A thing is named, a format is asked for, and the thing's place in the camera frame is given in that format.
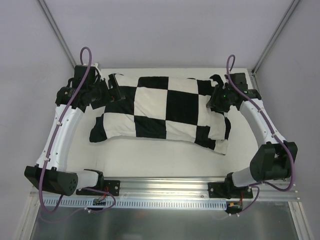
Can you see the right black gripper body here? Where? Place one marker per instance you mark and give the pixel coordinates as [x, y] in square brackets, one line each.
[216, 100]

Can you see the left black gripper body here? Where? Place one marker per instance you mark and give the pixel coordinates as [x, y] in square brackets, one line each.
[110, 89]

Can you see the black white checkered pillowcase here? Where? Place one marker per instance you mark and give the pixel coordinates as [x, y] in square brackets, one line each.
[165, 108]

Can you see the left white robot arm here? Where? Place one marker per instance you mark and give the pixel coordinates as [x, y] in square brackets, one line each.
[86, 88]

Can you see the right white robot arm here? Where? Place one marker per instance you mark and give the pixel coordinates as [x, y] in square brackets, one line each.
[275, 157]

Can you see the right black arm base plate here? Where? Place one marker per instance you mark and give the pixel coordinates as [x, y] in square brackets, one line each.
[220, 190]

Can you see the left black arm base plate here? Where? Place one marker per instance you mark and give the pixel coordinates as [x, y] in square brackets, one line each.
[110, 186]

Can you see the aluminium mounting rail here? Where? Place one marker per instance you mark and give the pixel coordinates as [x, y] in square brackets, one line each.
[189, 188]

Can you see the left aluminium frame post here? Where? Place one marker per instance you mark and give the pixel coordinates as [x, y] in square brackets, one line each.
[56, 31]

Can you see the aluminium frame post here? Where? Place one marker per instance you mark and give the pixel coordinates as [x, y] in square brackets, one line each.
[56, 31]
[276, 34]

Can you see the right aluminium frame post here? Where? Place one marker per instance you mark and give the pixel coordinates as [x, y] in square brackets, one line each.
[276, 34]

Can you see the white slotted cable duct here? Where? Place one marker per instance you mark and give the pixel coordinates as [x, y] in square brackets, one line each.
[89, 202]

